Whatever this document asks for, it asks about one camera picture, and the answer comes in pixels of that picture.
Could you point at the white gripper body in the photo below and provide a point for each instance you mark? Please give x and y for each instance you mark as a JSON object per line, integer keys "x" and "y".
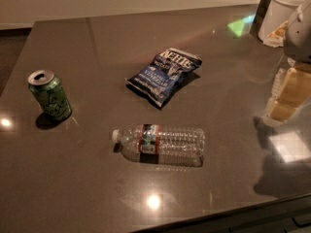
{"x": 299, "y": 38}

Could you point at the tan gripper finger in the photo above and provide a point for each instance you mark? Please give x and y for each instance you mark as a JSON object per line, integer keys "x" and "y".
{"x": 296, "y": 87}
{"x": 279, "y": 111}

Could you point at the blue chip bag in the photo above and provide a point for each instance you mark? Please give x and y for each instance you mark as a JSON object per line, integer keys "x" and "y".
{"x": 165, "y": 74}

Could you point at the clear plastic water bottle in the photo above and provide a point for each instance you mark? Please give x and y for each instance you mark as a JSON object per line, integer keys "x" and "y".
{"x": 161, "y": 144}

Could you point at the green soda can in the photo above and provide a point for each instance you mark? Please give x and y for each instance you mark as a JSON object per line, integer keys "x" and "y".
{"x": 49, "y": 93}

